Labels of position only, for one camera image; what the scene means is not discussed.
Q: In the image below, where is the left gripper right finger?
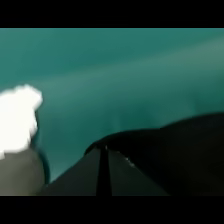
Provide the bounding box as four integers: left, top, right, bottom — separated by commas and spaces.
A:
106, 147, 170, 197

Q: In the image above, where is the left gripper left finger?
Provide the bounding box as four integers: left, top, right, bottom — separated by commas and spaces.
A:
40, 146, 102, 197

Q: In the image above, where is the dark grey garment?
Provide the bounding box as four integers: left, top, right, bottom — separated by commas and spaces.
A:
84, 112, 224, 197

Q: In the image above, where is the white garment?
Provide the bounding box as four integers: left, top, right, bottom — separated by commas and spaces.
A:
0, 83, 52, 197

